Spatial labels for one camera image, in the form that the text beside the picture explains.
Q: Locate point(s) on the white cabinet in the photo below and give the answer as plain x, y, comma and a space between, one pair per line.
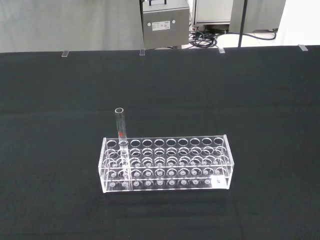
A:
212, 10

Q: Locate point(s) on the clear acrylic test tube rack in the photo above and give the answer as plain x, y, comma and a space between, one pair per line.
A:
175, 175

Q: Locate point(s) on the black bench cloth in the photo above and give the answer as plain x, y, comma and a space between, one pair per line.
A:
50, 150

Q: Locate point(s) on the black tripod pole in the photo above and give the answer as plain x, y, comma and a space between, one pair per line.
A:
242, 22

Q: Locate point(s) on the clear plastic cloth clip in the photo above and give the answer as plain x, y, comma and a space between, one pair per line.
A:
221, 50
65, 54
302, 47
142, 52

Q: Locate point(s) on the grey metal equipment box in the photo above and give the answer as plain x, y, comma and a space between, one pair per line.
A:
165, 35

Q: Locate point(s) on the grey cabinet panel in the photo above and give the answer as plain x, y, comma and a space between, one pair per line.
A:
262, 15

